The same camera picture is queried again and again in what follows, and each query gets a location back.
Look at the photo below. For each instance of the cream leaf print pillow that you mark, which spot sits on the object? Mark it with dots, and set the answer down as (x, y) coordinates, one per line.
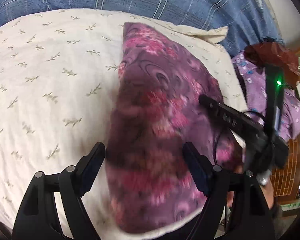
(59, 79)

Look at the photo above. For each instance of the brown wooden lattice furniture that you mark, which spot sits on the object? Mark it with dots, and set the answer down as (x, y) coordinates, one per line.
(286, 181)

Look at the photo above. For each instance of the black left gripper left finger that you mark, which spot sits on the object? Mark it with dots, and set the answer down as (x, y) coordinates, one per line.
(37, 217)

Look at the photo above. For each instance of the lilac floral garment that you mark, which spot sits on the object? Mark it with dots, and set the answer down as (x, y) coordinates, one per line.
(252, 80)

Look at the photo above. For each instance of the person's right hand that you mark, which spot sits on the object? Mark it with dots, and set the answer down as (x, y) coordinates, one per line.
(266, 189)

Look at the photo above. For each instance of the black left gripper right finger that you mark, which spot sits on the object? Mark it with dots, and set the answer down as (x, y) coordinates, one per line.
(236, 198)

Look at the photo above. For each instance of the blue plaid quilt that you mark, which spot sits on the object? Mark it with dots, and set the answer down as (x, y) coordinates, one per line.
(248, 21)

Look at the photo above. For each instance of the purple pink floral garment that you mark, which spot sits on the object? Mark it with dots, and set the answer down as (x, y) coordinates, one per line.
(156, 112)

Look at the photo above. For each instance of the dark red plastic bag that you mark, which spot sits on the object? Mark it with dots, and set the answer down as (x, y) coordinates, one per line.
(275, 54)

